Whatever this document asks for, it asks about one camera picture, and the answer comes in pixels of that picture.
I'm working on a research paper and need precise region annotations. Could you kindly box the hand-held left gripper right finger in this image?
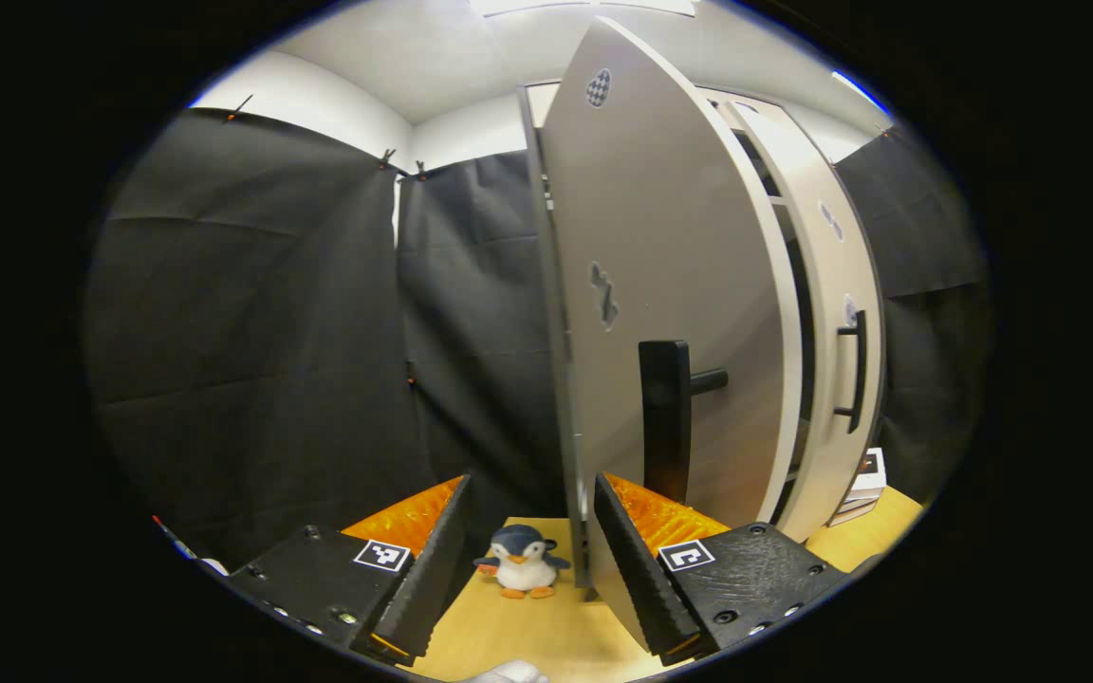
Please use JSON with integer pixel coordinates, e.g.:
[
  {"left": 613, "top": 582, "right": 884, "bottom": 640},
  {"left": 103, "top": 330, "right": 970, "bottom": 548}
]
[{"left": 592, "top": 471, "right": 861, "bottom": 667}]

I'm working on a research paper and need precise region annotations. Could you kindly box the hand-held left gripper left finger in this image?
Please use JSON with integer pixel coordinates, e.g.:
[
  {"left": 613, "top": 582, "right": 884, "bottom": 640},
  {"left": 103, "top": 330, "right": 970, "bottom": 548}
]
[{"left": 224, "top": 474, "right": 473, "bottom": 667}]

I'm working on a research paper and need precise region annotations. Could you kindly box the white cabinet door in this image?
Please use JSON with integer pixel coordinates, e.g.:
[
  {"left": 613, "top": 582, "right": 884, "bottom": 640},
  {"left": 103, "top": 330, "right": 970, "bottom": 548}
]
[
  {"left": 518, "top": 16, "right": 804, "bottom": 655},
  {"left": 717, "top": 100, "right": 887, "bottom": 544}
]

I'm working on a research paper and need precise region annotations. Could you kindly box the white shoe cabinet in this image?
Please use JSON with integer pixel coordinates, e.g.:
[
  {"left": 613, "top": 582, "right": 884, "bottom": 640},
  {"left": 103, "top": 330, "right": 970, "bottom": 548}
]
[{"left": 518, "top": 16, "right": 887, "bottom": 655}]

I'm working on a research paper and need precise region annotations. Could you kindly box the penguin plush toy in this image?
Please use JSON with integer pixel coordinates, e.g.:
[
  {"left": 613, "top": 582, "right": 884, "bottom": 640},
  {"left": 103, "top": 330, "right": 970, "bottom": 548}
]
[{"left": 473, "top": 524, "right": 572, "bottom": 600}]

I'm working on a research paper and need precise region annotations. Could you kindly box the book under white book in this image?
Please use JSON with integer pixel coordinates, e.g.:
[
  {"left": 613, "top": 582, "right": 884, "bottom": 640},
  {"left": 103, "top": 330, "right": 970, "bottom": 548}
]
[{"left": 828, "top": 493, "right": 884, "bottom": 527}]

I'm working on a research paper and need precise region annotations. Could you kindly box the white portrait cover book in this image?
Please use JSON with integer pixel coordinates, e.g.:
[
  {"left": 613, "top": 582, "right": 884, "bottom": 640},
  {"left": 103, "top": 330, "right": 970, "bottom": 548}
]
[{"left": 850, "top": 448, "right": 889, "bottom": 504}]

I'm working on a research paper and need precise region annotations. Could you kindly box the black backdrop cloth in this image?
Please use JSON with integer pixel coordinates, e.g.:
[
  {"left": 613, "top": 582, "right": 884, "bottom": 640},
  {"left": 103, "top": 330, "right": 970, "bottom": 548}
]
[{"left": 82, "top": 106, "right": 993, "bottom": 570}]

